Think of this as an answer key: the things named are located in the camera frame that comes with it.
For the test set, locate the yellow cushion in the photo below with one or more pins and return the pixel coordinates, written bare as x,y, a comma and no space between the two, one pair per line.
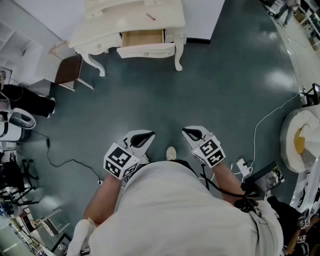
299,142

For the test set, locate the white grey round machine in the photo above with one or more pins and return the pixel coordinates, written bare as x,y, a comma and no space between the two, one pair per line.
20,120

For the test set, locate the person's right forearm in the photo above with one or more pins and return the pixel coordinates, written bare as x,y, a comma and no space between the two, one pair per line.
227,180

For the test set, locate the white bookshelf unit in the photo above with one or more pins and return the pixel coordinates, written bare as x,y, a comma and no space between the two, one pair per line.
17,50

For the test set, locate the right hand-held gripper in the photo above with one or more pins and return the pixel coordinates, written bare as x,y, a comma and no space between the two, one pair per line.
210,152

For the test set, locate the round white cushioned seat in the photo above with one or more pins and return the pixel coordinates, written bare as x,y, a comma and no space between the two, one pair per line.
290,140

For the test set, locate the white power strip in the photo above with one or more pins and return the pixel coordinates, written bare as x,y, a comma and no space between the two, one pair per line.
241,165

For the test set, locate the white dressing table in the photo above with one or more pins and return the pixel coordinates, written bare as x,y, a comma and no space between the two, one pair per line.
140,23

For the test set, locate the white side drawer gold knob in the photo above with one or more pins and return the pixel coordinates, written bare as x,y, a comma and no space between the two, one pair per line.
100,42

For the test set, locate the large white wooden drawer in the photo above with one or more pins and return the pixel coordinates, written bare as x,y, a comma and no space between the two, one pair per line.
145,51

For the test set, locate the red pen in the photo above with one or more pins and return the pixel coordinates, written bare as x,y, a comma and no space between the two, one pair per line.
150,16

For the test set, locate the person's left forearm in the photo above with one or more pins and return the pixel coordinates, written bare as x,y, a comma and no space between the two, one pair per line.
105,197

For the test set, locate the wooden chair brown seat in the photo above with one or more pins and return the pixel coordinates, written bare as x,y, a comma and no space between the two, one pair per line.
67,70

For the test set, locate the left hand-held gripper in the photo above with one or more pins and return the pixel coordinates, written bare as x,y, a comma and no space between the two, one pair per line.
121,160

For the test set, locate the person's white shirt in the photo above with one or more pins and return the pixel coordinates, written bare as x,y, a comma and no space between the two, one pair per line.
175,212

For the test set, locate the person's white shoe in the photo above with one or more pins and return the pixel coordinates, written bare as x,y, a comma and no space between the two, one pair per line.
171,152

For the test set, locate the black tripod stand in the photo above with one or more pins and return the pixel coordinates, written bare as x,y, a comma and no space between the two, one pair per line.
12,172

